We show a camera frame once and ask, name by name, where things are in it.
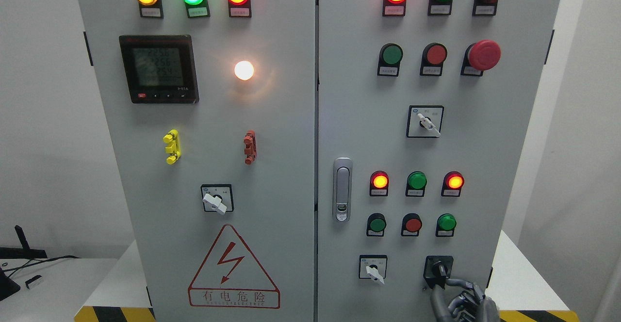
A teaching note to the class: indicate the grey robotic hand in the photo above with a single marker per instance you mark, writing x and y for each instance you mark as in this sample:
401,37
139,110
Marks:
471,305

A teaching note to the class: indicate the black rotary knob switch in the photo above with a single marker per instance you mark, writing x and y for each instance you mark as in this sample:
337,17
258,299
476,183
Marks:
438,269

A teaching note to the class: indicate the yellow black hazard tape right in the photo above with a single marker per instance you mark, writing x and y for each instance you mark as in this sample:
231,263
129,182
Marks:
538,316

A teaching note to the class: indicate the yellow black hazard tape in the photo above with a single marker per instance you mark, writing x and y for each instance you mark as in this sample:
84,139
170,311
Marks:
538,316
114,314

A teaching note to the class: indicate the white table right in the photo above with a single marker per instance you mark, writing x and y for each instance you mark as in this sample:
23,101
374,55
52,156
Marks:
516,285

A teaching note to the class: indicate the white table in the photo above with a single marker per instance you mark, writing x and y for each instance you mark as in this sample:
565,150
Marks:
516,285
65,288

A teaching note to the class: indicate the green push button lower right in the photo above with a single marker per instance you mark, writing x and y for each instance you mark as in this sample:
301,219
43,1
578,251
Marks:
446,225

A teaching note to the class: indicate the green push button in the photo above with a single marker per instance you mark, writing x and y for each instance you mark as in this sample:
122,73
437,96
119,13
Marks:
446,225
376,225
389,60

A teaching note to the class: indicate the red push button lower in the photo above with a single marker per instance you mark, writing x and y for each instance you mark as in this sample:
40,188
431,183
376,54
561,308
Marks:
411,225

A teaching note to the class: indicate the red push button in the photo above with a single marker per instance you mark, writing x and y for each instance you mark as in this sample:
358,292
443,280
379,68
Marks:
433,58
411,225

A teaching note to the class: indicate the red indicator lower right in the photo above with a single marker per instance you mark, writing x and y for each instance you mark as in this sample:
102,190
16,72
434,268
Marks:
452,184

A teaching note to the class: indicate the green push button lower left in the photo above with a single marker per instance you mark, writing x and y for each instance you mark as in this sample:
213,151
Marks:
376,225

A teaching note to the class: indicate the green indicator lower middle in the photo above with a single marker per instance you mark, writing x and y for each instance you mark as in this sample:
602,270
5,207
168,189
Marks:
416,184

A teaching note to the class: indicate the red lit indicator lower left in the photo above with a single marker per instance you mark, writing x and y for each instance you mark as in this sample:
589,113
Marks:
379,183

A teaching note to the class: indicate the grey cabinet right door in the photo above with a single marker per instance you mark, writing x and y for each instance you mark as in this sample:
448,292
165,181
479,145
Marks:
364,117

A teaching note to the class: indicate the grey cabinet door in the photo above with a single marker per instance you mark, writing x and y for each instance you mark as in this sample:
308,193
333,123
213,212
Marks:
273,197
364,117

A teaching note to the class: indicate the red electric hazard sticker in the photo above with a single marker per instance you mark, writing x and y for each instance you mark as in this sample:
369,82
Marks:
230,276

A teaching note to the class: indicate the red emergency stop button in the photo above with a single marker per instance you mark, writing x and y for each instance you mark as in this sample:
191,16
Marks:
479,57

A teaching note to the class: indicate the red push button upper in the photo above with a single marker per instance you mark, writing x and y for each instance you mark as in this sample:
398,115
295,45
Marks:
433,58

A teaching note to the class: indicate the green push button upper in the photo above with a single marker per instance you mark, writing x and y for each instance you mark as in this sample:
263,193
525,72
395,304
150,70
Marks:
389,60

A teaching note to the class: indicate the red terminal clip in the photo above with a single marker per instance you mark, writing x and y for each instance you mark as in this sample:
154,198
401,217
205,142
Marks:
250,149

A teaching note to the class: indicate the white glowing lamp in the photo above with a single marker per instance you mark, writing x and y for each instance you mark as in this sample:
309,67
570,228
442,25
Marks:
244,70

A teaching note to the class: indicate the yellow terminal clip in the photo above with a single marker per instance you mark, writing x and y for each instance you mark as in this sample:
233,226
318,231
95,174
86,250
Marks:
172,146

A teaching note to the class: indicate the grey cabinet left door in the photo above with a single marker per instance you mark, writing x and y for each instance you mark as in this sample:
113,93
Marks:
273,197

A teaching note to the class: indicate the yellow black hazard tape left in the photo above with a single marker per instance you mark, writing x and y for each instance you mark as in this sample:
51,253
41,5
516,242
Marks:
114,314

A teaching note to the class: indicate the black digital power meter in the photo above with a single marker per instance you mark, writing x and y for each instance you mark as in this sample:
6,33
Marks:
160,69

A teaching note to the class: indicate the white table left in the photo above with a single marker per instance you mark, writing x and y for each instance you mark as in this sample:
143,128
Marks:
65,288

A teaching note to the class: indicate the small black white adapter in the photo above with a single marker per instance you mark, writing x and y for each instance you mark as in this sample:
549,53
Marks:
33,281

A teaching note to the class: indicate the white selector switch lower right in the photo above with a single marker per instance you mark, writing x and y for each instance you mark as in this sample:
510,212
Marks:
373,267

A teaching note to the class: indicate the white selector switch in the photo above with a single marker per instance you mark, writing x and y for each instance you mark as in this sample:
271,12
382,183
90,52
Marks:
424,121
373,267

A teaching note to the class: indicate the silver door handle lock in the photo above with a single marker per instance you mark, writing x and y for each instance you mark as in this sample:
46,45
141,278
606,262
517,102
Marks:
341,203

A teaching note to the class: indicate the white selector switch upper right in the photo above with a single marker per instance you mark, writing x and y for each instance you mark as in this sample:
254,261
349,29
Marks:
424,121

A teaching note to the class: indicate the white selector switch left door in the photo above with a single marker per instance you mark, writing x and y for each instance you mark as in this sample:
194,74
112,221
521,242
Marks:
217,198

